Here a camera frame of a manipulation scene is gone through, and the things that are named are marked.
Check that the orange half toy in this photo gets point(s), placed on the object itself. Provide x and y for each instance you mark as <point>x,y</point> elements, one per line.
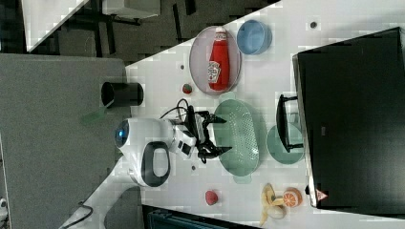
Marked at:
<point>292,197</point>

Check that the mint green oval strainer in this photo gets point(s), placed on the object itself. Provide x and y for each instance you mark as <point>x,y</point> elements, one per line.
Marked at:
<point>239,133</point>

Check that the black cylindrical holder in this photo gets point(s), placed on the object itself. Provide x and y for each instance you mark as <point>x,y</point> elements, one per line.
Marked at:
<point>121,94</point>

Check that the red ketchup bottle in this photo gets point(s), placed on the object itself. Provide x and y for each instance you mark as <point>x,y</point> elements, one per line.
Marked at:
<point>218,70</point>

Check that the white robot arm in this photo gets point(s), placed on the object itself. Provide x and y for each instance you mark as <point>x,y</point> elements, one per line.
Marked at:
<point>146,145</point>

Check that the red strawberry toy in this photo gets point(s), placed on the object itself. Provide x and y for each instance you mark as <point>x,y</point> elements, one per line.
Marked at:
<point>187,89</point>

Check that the pink red fruit toy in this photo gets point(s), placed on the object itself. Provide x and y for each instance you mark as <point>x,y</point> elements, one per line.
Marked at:
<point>211,197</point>

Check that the grey round plate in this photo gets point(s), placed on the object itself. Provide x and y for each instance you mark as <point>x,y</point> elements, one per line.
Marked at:
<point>200,54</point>

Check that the green spatula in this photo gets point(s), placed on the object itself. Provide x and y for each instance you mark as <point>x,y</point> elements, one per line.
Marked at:
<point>97,115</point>

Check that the blue bowl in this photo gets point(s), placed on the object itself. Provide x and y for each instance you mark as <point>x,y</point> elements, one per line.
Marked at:
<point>254,37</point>

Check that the mint green cup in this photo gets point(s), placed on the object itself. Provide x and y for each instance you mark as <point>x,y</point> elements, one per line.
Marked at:
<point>276,148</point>

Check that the peeled banana toy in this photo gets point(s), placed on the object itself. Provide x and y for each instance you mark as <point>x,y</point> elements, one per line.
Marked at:
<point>272,205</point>

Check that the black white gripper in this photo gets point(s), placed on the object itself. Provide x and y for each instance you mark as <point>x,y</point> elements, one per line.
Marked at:
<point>188,134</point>

